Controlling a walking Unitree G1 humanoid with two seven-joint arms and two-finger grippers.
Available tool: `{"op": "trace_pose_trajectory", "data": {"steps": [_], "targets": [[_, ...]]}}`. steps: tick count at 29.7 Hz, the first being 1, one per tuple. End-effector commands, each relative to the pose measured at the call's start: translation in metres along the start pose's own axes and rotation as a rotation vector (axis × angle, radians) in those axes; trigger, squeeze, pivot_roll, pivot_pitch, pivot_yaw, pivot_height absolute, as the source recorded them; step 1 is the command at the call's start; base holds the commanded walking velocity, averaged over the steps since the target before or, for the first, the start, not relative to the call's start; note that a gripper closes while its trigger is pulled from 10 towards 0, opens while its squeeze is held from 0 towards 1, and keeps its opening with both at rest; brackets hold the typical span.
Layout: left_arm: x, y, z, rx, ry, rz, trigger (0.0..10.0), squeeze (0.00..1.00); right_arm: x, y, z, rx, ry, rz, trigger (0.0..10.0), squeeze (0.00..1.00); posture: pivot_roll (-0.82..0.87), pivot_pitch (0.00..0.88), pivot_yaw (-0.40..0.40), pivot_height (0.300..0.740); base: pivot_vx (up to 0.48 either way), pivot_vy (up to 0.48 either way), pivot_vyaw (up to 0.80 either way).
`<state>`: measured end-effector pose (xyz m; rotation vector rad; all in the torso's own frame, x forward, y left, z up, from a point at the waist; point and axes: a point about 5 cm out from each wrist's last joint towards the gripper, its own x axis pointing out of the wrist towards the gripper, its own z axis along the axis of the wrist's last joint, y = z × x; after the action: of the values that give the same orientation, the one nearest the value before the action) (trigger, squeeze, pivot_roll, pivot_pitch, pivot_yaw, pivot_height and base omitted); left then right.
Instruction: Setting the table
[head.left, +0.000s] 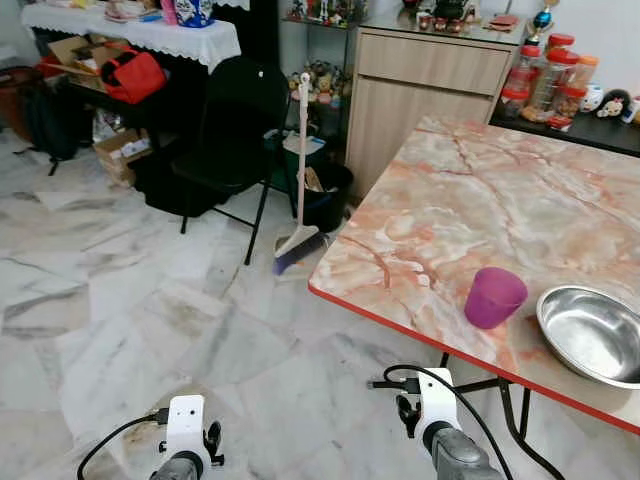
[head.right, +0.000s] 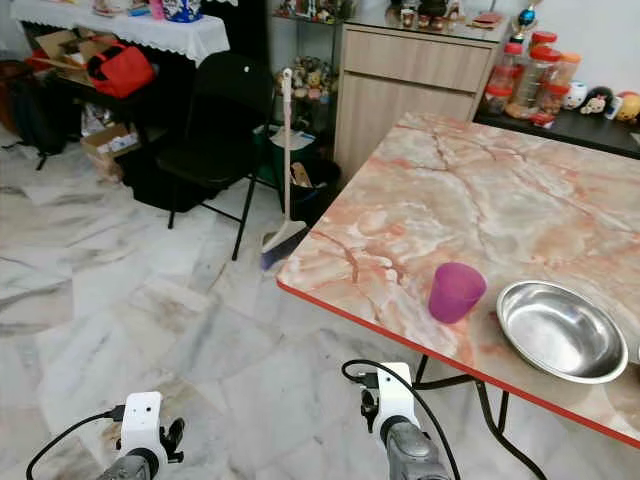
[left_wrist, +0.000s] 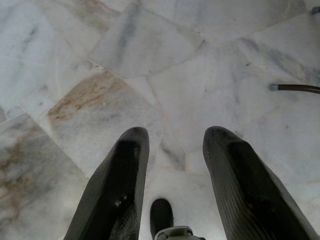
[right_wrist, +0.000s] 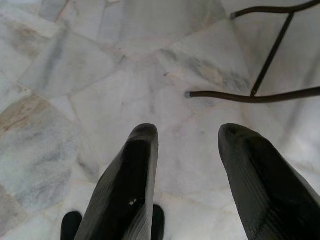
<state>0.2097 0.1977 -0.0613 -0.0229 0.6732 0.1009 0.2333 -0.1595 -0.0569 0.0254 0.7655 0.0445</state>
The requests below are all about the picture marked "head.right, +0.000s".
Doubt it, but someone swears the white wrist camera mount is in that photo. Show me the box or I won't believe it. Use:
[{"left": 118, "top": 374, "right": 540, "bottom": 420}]
[
  {"left": 120, "top": 392, "right": 164, "bottom": 456},
  {"left": 377, "top": 362, "right": 416, "bottom": 426}
]

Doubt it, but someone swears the tall red-lid plastic jar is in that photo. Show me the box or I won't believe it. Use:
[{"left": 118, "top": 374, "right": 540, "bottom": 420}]
[{"left": 488, "top": 42, "right": 526, "bottom": 111}]

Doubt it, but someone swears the black waste bin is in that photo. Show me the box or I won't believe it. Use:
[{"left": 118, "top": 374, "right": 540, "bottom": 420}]
[{"left": 290, "top": 158, "right": 343, "bottom": 226}]

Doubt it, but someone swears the blue and white vase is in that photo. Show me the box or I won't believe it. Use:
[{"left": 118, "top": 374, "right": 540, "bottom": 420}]
[{"left": 163, "top": 0, "right": 203, "bottom": 24}]

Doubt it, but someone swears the large open cardboard box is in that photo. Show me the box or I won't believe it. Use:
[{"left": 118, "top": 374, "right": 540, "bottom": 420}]
[{"left": 35, "top": 28, "right": 116, "bottom": 86}]

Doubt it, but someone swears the blue ball ornament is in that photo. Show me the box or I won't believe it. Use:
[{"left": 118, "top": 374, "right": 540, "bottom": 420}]
[{"left": 512, "top": 3, "right": 539, "bottom": 43}]

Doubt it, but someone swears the red bag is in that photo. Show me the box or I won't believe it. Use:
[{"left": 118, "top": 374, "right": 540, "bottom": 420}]
[{"left": 87, "top": 44, "right": 156, "bottom": 99}]

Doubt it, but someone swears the large red-lid plastic jar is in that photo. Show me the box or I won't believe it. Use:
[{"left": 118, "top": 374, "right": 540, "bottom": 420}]
[{"left": 512, "top": 45, "right": 561, "bottom": 119}]

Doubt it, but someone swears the black folding chair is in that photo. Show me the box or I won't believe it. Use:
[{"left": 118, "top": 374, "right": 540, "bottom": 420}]
[{"left": 155, "top": 52, "right": 276, "bottom": 261}]

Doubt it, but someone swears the black backpack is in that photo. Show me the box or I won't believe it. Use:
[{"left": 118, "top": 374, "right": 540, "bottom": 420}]
[{"left": 10, "top": 75, "right": 81, "bottom": 166}]

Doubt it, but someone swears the shelf with small figurines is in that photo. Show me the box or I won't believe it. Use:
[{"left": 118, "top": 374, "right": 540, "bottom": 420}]
[{"left": 270, "top": 0, "right": 346, "bottom": 151}]

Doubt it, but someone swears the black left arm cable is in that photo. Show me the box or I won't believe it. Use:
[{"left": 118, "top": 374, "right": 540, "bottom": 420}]
[{"left": 25, "top": 403, "right": 129, "bottom": 480}]

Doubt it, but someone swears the black-haired plush toy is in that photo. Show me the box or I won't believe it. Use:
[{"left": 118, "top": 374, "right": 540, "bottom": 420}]
[{"left": 582, "top": 87, "right": 616, "bottom": 118}]

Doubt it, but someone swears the small red-lid plastic jar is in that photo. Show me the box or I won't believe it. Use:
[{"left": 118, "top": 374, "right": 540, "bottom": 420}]
[{"left": 532, "top": 85, "right": 569, "bottom": 127}]

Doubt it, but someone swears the orange-lid plastic jar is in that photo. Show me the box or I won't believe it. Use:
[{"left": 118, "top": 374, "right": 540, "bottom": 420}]
[{"left": 555, "top": 52, "right": 583, "bottom": 89}]

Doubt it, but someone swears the small cardboard box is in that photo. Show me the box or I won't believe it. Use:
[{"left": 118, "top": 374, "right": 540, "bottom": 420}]
[{"left": 80, "top": 125, "right": 141, "bottom": 181}]

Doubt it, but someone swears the stainless steel bowl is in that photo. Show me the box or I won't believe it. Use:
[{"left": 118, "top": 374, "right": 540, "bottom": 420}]
[{"left": 496, "top": 280, "right": 629, "bottom": 385}]

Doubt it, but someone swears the purple plastic cup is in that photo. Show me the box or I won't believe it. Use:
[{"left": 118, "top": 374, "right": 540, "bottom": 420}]
[{"left": 428, "top": 262, "right": 487, "bottom": 324}]

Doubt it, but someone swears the white plush toy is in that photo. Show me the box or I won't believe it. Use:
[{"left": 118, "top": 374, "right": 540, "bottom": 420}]
[{"left": 563, "top": 82, "right": 589, "bottom": 111}]

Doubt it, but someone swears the light wooden cabinet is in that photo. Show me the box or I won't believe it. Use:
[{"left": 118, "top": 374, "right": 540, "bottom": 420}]
[{"left": 332, "top": 20, "right": 511, "bottom": 186}]

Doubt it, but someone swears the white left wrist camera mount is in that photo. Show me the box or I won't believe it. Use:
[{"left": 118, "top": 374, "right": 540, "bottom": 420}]
[{"left": 120, "top": 392, "right": 164, "bottom": 456}]

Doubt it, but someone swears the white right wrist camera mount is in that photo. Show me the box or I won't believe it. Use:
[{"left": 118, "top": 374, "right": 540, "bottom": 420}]
[{"left": 377, "top": 362, "right": 416, "bottom": 426}]

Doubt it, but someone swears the marble-top folding table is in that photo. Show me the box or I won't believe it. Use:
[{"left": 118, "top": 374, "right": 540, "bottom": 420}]
[{"left": 275, "top": 110, "right": 640, "bottom": 480}]

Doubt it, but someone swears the yellow plush toy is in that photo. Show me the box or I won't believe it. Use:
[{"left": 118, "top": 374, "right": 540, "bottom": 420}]
[{"left": 613, "top": 92, "right": 640, "bottom": 124}]

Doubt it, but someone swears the white lace tablecloth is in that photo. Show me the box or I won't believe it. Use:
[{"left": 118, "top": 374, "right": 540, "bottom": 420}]
[{"left": 10, "top": 0, "right": 231, "bottom": 67}]

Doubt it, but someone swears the broom with pale handle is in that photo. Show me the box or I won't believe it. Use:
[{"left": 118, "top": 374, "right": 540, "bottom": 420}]
[{"left": 260, "top": 68, "right": 309, "bottom": 271}]

